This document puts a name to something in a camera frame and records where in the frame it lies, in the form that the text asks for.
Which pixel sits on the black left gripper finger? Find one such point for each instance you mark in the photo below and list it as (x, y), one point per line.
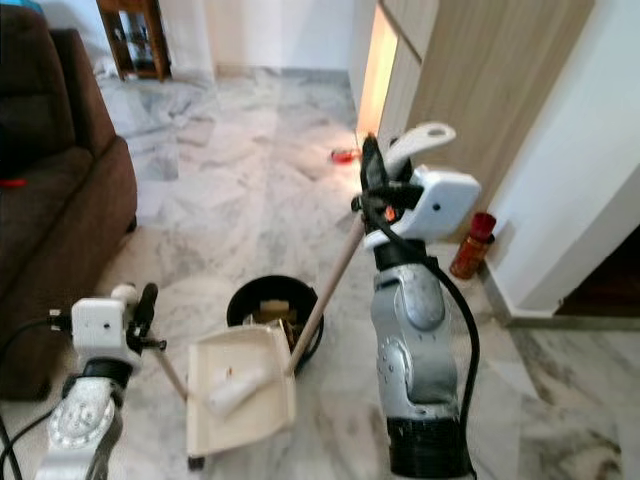
(147, 310)

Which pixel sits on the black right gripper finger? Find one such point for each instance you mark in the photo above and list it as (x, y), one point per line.
(374, 160)

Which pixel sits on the beige broom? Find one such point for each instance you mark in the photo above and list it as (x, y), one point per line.
(123, 292)

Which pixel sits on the white paper piece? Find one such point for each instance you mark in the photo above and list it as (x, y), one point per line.
(240, 392)

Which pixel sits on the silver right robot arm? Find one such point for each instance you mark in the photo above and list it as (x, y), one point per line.
(415, 340)

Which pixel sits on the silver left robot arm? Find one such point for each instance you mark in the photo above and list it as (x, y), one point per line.
(80, 425)

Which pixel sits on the black round bin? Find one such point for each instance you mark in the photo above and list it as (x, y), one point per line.
(250, 295)

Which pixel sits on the brown sofa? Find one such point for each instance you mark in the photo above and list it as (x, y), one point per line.
(60, 220)

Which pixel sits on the tall light wooden wardrobe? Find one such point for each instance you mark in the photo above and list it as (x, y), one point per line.
(490, 70)

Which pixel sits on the dark wooden stairs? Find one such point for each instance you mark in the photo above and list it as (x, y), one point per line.
(605, 280)

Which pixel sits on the small dark wooden cabinet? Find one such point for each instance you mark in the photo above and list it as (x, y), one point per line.
(135, 10)

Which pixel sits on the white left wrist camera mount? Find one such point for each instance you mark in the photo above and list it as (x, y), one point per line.
(100, 325)

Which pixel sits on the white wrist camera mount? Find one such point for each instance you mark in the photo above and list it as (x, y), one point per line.
(445, 200)
(100, 325)

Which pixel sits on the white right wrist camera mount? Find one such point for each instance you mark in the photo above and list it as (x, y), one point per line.
(445, 200)

